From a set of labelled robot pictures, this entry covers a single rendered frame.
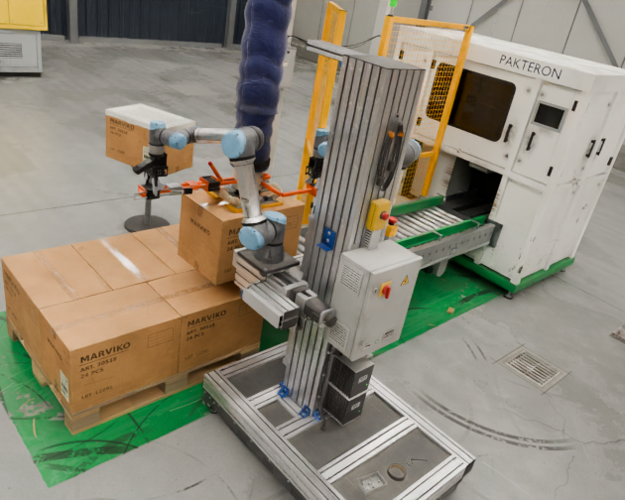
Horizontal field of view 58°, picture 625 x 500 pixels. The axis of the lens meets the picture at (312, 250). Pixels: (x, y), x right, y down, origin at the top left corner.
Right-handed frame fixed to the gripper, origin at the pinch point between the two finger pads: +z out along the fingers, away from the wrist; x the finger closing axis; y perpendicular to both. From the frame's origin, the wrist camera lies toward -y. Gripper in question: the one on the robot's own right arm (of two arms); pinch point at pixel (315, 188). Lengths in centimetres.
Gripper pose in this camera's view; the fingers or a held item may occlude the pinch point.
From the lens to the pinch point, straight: 323.2
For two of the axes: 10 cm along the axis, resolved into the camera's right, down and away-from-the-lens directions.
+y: -7.4, 2.0, -6.4
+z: -1.5, 8.8, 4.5
